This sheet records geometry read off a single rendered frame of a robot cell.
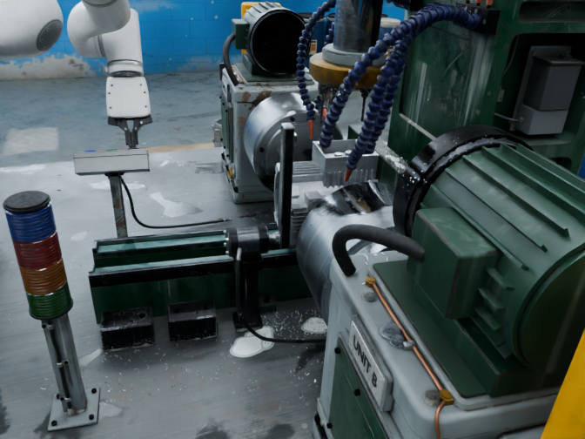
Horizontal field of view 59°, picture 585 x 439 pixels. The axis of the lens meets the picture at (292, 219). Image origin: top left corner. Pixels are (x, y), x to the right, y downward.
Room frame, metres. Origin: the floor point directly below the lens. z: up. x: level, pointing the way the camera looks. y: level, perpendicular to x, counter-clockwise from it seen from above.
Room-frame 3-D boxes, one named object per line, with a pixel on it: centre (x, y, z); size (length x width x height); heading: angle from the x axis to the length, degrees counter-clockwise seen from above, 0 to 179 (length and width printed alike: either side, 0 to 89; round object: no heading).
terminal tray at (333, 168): (1.08, -0.11, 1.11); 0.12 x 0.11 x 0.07; 105
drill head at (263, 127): (1.41, 0.02, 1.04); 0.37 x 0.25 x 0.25; 16
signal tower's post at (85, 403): (0.63, 0.37, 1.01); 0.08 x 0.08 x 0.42; 16
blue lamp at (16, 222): (0.63, 0.37, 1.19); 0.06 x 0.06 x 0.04
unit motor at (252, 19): (1.67, 0.13, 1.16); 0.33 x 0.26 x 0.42; 16
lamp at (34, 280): (0.63, 0.37, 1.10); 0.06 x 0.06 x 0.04
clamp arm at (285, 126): (0.90, 0.02, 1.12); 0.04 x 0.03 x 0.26; 106
